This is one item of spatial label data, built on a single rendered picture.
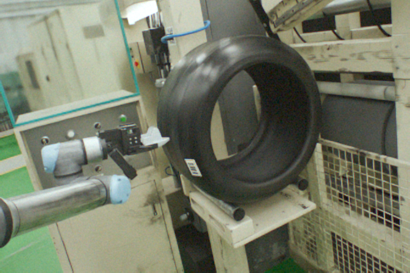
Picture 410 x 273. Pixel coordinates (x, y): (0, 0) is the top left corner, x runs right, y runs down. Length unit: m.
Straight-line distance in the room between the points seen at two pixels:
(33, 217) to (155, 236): 1.15
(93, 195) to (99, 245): 0.93
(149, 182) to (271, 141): 0.65
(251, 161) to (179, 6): 0.69
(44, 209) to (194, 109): 0.47
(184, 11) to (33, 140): 0.85
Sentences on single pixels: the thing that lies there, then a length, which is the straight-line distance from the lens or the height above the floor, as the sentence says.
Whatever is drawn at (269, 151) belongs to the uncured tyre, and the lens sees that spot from 1.44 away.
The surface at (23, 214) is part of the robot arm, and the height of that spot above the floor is 1.24.
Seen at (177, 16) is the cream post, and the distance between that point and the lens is 1.36.
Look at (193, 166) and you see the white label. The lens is 1.01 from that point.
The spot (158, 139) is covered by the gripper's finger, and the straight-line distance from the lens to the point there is 1.04.
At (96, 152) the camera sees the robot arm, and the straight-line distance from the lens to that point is 0.99.
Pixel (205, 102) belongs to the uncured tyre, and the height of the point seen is 1.31.
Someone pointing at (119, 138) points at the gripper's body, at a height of 1.25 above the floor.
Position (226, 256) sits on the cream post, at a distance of 1.71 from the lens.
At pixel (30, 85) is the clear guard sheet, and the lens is 1.57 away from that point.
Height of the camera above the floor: 1.51
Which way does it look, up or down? 14 degrees down
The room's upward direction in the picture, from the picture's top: 11 degrees counter-clockwise
